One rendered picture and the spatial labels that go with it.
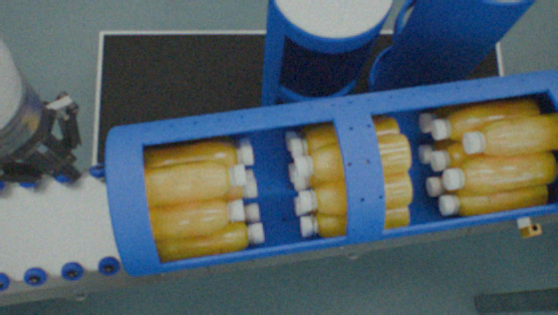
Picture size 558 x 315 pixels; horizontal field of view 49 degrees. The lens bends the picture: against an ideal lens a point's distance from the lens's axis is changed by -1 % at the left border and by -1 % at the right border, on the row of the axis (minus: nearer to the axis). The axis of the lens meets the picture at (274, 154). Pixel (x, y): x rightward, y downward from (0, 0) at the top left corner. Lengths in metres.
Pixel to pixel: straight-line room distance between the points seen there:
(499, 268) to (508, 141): 1.28
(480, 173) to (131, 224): 0.64
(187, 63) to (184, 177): 1.24
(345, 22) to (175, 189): 0.55
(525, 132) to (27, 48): 1.95
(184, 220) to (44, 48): 1.58
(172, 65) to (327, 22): 1.03
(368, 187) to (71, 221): 0.65
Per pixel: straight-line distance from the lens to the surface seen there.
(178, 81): 2.28
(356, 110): 1.13
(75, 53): 2.56
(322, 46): 1.40
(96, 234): 1.38
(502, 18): 1.59
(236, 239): 1.18
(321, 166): 1.11
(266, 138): 1.30
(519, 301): 2.06
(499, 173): 1.23
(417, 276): 2.34
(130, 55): 2.34
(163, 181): 1.10
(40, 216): 1.42
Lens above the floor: 2.26
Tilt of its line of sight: 75 degrees down
